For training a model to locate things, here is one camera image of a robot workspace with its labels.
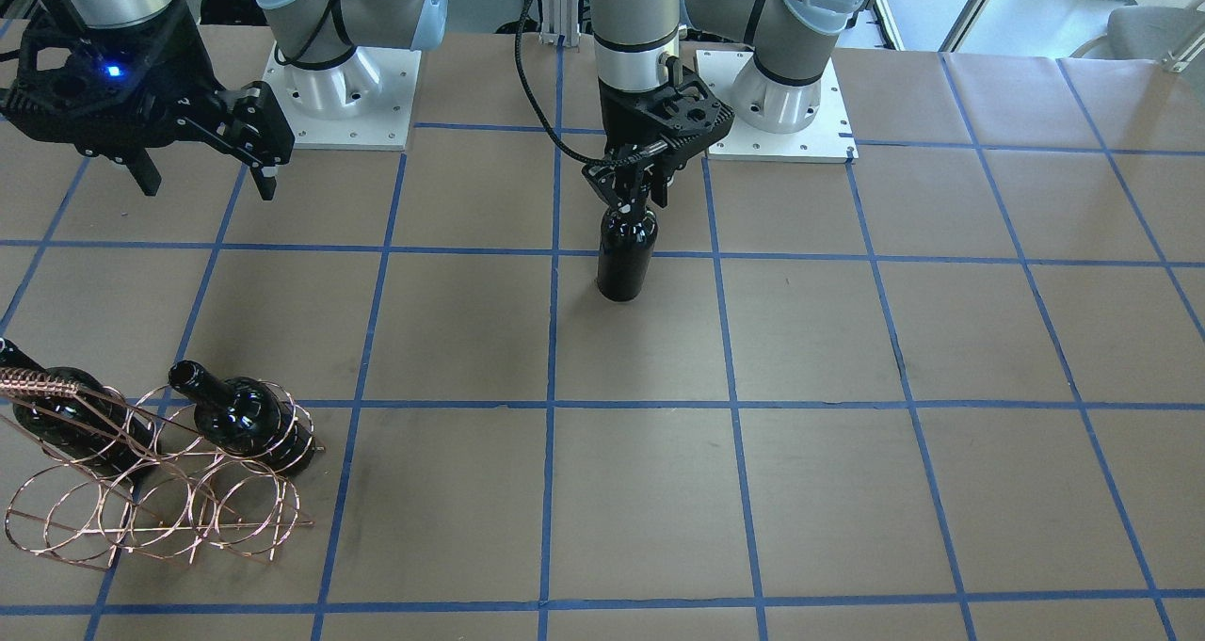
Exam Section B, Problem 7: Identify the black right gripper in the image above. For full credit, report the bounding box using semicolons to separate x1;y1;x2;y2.
2;6;296;200

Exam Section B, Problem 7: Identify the dark bottle in rack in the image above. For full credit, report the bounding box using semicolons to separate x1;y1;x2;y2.
12;395;154;483
167;360;317;477

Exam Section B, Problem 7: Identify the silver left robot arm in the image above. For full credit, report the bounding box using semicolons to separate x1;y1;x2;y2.
582;0;871;216

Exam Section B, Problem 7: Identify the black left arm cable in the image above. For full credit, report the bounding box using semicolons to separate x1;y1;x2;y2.
515;0;609;164

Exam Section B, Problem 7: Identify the aluminium frame post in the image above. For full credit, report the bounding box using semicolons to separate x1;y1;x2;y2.
537;0;584;49

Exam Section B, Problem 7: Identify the copper wire wine rack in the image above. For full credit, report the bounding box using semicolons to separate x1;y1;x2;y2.
2;367;315;569

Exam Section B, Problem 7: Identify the dark glass wine bottle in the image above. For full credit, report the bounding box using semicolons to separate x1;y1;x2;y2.
596;206;659;302

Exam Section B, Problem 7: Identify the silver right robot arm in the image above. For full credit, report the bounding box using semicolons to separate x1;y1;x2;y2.
2;0;447;200

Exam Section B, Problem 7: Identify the grey chair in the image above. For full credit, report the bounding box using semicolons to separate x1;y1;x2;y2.
1071;1;1204;73

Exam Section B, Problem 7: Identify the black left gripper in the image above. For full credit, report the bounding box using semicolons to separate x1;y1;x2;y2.
582;67;735;216

